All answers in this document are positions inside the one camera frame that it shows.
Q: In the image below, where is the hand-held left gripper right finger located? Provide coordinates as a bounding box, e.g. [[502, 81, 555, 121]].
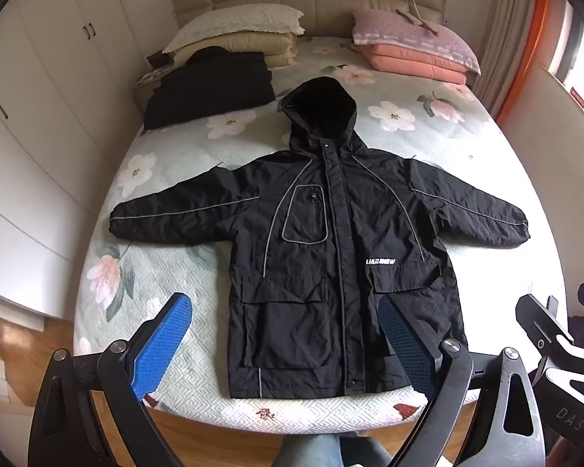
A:
[[378, 294, 556, 467]]

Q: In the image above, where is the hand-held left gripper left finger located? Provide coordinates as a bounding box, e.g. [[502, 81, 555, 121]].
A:
[[28, 293, 194, 467]]

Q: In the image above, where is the black hooded jacket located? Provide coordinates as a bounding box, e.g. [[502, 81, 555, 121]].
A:
[[108, 76, 526, 400]]

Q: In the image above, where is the person's jeans leg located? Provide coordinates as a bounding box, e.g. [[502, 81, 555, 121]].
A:
[[267, 433, 395, 467]]

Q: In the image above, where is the window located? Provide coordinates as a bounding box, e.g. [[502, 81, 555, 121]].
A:
[[547, 0, 584, 108]]

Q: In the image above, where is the orange curtain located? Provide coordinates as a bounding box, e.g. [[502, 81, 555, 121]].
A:
[[487, 0, 551, 122]]

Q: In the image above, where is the folded black garment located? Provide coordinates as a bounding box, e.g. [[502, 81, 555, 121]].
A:
[[143, 46, 276, 131]]

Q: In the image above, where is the white wardrobe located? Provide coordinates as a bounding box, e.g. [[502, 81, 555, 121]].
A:
[[0, 0, 176, 322]]

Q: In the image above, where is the pink folded blanket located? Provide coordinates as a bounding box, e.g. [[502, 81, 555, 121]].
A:
[[360, 44, 468, 86]]

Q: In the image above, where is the cluttered nightstand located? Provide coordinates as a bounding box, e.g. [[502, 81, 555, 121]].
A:
[[135, 51, 177, 89]]

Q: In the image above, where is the pink patterned pillow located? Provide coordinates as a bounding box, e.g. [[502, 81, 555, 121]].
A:
[[351, 8, 482, 75]]

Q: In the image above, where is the beige folded blanket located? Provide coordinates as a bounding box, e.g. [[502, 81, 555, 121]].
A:
[[234, 32, 300, 68]]

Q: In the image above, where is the white floral pillow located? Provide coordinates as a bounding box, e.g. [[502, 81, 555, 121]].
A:
[[163, 4, 305, 53]]

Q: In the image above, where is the beige cord with tassel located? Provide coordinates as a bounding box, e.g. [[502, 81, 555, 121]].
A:
[[401, 0, 441, 37]]

